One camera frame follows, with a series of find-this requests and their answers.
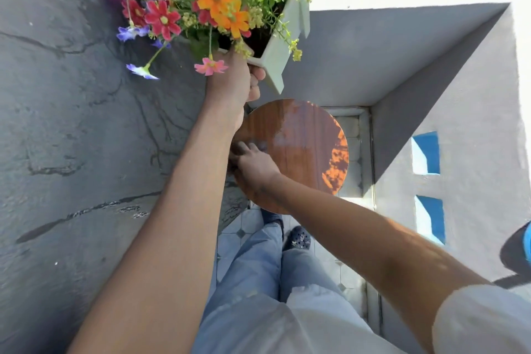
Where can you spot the person's left hand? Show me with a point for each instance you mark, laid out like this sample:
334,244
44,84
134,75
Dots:
228,84

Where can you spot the person's right hand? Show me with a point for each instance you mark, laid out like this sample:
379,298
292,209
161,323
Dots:
255,167

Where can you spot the person's right fingers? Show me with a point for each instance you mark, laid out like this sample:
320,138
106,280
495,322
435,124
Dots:
239,153

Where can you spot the person's left fingers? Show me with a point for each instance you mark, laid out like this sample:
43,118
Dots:
256,80

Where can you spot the white wooden planter box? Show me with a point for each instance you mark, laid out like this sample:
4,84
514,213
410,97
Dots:
282,51

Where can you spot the person's right forearm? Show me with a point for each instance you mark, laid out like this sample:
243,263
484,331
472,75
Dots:
356,250

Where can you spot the person's left forearm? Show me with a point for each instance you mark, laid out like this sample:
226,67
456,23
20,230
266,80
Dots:
174,217

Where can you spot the round brown wooden table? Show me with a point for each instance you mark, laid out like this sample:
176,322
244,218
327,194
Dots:
303,142

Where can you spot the dark patterned shoe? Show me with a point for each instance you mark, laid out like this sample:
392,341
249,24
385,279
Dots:
297,238

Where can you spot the light blue jeans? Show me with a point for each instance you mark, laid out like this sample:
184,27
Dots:
257,275

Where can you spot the white shirt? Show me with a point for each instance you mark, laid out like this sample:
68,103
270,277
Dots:
481,320

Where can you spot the blue round object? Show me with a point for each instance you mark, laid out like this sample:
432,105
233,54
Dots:
527,241

